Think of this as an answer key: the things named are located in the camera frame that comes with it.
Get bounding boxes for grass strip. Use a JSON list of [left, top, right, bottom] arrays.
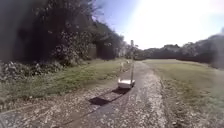
[[0, 58, 129, 113]]

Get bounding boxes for grey gravel dirt path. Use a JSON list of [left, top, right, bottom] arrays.
[[0, 60, 169, 128]]

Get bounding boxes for wood of dark trees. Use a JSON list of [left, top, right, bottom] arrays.
[[0, 0, 129, 66]]

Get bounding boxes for wide grass field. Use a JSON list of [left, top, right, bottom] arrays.
[[142, 58, 224, 128]]

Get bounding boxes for low leafy bushes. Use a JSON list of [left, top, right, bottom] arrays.
[[0, 59, 66, 83]]

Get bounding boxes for small white robot with pole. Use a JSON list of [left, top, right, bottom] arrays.
[[116, 39, 138, 90]]

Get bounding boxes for row of trees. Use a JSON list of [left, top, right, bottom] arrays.
[[133, 31, 224, 69]]

